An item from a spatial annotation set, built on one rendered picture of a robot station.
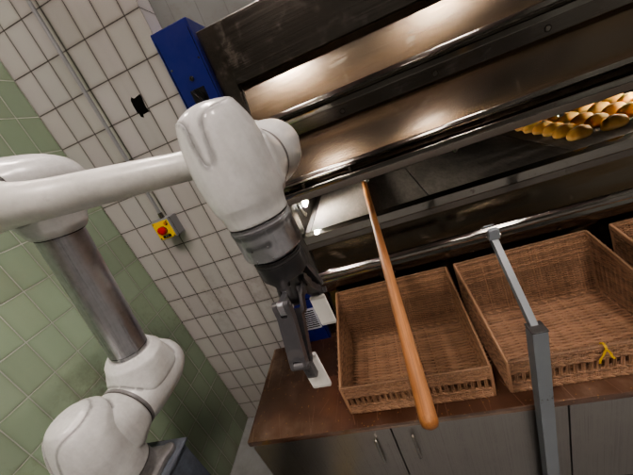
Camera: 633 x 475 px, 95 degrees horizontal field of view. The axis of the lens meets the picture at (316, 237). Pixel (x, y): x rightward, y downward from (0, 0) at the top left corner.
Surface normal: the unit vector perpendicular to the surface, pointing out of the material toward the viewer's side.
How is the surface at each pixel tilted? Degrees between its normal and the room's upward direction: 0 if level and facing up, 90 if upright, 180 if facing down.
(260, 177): 92
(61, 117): 90
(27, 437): 90
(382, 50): 70
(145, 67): 90
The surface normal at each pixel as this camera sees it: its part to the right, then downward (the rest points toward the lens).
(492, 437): -0.10, 0.42
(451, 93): -0.22, 0.11
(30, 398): 0.93, -0.28
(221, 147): 0.21, 0.20
